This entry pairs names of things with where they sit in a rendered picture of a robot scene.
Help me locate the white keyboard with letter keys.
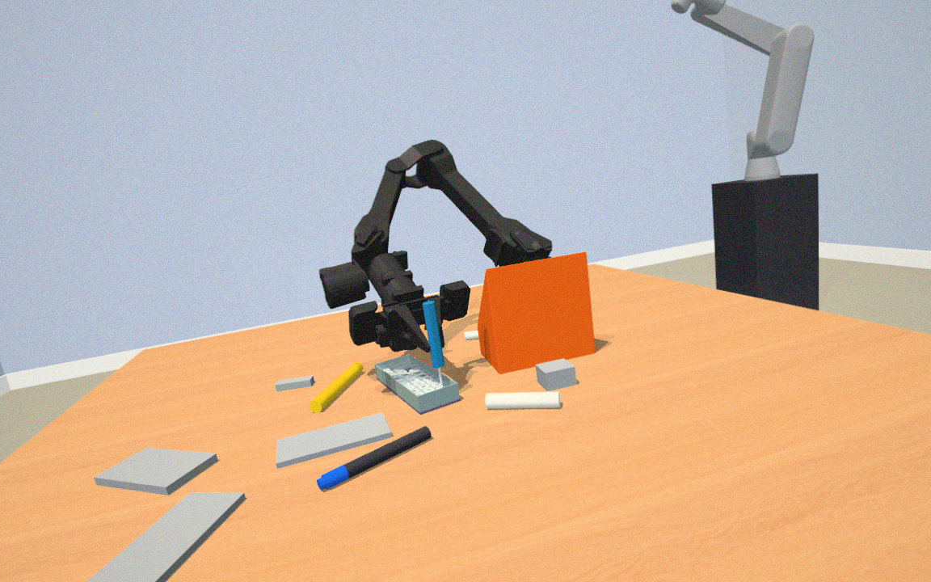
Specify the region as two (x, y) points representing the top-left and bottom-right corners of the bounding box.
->
(374, 354), (461, 415)

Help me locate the blue stylus with grey tip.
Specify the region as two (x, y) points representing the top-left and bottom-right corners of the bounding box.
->
(423, 302), (444, 382)

